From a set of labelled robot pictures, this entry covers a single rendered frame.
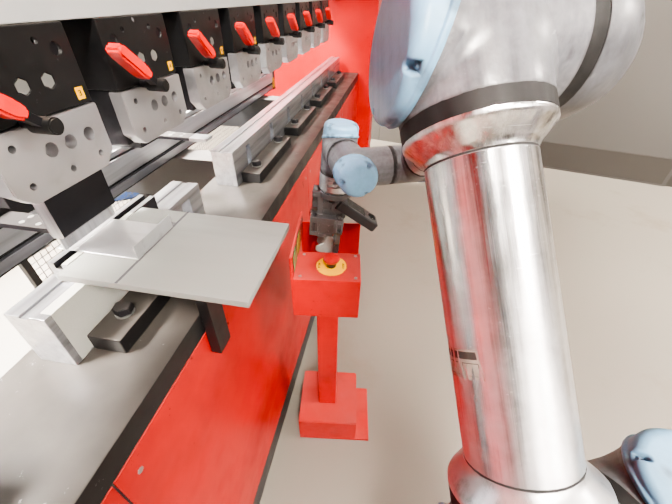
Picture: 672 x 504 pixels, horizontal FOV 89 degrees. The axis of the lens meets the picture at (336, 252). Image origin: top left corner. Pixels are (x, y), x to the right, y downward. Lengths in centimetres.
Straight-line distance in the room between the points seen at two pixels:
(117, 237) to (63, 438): 26
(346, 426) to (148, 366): 88
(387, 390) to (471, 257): 129
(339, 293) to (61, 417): 52
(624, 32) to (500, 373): 26
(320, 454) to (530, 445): 115
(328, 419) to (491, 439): 105
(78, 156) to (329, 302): 55
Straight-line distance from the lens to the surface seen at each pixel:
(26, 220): 73
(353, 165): 62
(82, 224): 60
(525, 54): 28
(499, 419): 29
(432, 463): 143
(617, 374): 199
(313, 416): 132
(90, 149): 56
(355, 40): 254
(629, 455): 41
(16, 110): 45
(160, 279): 50
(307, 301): 82
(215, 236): 55
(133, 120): 62
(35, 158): 51
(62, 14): 57
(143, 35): 67
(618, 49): 35
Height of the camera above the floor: 130
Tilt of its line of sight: 37 degrees down
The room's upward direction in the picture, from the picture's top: 1 degrees clockwise
